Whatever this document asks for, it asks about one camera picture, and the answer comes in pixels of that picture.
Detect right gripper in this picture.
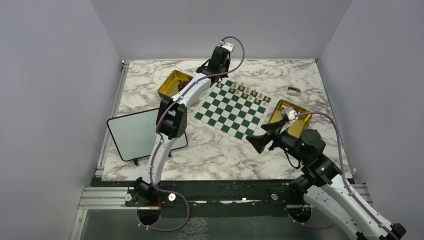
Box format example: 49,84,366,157
246,118,308,163

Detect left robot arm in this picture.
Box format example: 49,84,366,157
134,43,234,206

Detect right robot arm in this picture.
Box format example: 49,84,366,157
246,120,406,240

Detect gold tin with light pieces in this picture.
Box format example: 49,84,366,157
268,99,312,138

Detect green white chess board mat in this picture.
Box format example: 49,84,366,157
191,78,272,149

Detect gold tin with dark pieces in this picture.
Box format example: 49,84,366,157
157,70,193,98

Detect beige stapler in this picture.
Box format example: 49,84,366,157
287,86,302,96

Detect small whiteboard with stand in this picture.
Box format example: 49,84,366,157
106,107,189,166

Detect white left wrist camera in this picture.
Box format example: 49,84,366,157
219,40,235,53

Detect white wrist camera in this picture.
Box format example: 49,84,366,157
219,40,235,53
280,106,298,123

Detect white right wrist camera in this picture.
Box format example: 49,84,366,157
280,106,298,123

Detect aluminium rail right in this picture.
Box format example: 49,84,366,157
351,184,373,206

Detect aluminium rail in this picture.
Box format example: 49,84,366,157
78,187,159,210
351,184,373,206

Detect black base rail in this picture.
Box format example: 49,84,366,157
89,178,309,219

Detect aluminium rail left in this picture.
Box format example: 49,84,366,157
78,187,159,210

